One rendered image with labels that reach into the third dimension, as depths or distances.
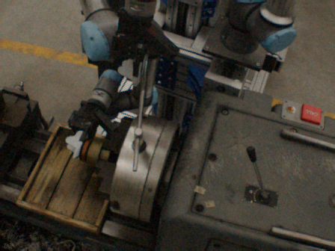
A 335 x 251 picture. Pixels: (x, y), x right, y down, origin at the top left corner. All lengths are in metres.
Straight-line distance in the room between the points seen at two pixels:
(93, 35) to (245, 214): 0.62
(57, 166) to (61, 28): 2.00
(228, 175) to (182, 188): 0.13
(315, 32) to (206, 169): 2.77
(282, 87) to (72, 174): 1.99
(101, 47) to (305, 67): 2.39
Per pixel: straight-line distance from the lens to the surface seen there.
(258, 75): 2.81
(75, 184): 1.47
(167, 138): 1.14
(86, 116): 1.34
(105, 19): 1.18
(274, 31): 1.32
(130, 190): 1.14
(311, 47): 3.55
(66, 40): 3.27
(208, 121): 1.17
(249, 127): 1.19
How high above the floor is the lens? 2.18
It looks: 54 degrees down
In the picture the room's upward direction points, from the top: 7 degrees clockwise
